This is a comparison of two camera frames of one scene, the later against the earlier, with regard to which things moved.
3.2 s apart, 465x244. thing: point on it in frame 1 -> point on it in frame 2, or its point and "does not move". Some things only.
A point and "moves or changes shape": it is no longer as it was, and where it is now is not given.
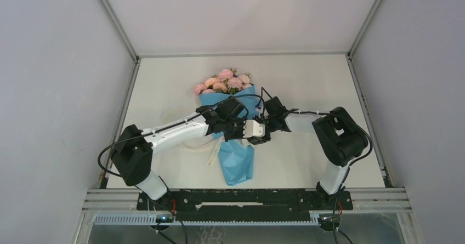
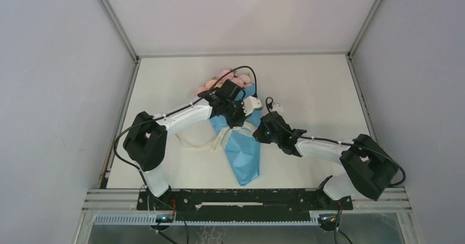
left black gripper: (239, 135) -> (239, 121)
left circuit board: (166, 218) does not move
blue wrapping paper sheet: (238, 155) moves or changes shape
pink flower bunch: (214, 81) moves or changes shape
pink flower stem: (234, 83) does not move
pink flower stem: (225, 73) does not move
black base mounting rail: (243, 205) does not move
